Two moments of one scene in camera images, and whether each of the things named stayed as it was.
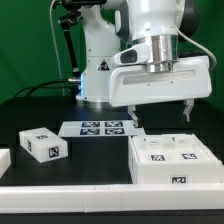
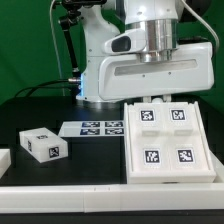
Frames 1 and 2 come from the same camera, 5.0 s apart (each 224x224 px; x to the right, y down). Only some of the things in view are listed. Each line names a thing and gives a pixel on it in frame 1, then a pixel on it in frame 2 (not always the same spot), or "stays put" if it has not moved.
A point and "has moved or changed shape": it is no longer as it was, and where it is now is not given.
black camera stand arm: x=71 y=17 stays put
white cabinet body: x=171 y=159 has moved or changed shape
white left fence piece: x=5 y=160 stays put
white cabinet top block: x=44 y=145 stays put
